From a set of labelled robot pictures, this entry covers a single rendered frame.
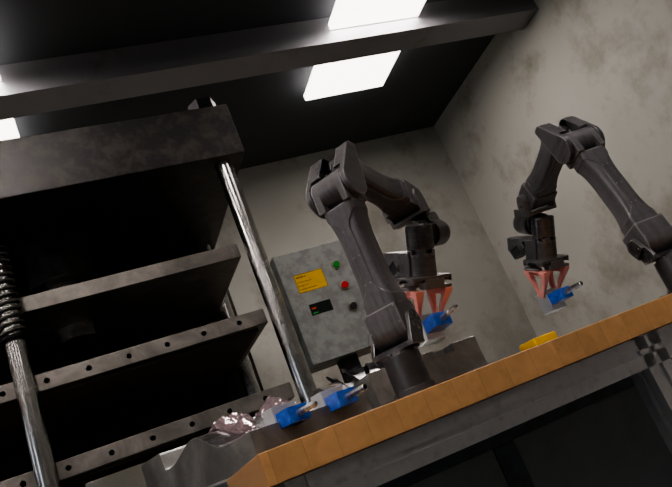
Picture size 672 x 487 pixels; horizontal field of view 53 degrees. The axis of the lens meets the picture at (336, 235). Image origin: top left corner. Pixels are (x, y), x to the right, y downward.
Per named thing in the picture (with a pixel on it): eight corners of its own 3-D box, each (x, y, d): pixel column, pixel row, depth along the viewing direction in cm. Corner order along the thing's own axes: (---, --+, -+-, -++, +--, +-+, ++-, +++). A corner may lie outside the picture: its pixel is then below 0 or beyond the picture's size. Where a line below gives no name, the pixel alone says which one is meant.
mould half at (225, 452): (377, 420, 125) (355, 364, 128) (260, 464, 109) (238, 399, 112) (257, 476, 161) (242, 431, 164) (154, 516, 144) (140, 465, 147)
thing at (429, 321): (472, 316, 130) (461, 291, 133) (452, 320, 128) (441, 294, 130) (438, 343, 140) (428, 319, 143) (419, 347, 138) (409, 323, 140)
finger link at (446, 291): (408, 324, 141) (404, 279, 141) (436, 318, 144) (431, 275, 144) (429, 326, 135) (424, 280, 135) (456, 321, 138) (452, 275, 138)
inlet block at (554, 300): (593, 291, 164) (582, 271, 165) (580, 295, 161) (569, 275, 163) (557, 311, 174) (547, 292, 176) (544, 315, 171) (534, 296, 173)
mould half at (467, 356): (492, 375, 140) (465, 315, 144) (384, 418, 129) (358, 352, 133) (404, 418, 183) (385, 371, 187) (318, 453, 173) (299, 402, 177)
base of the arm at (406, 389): (337, 377, 108) (349, 366, 102) (443, 339, 115) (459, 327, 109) (356, 424, 106) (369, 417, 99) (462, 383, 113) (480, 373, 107)
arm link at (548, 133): (511, 200, 172) (540, 112, 148) (542, 190, 174) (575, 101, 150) (538, 236, 165) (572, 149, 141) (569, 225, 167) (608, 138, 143)
